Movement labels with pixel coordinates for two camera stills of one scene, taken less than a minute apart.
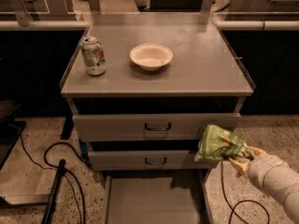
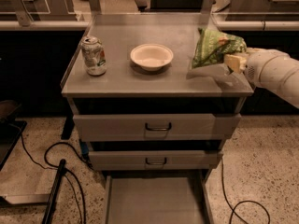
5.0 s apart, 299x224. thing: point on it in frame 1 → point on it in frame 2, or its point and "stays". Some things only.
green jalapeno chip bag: x=217 y=143 → x=211 y=47
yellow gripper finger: x=257 y=152 → x=250 y=50
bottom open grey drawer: x=156 y=197 stays
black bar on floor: x=49 y=217 stays
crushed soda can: x=93 y=56 stays
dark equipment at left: x=10 y=128 stays
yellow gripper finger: x=240 y=167 → x=235 y=63
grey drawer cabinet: x=141 y=87 stays
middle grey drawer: x=144 y=161 stays
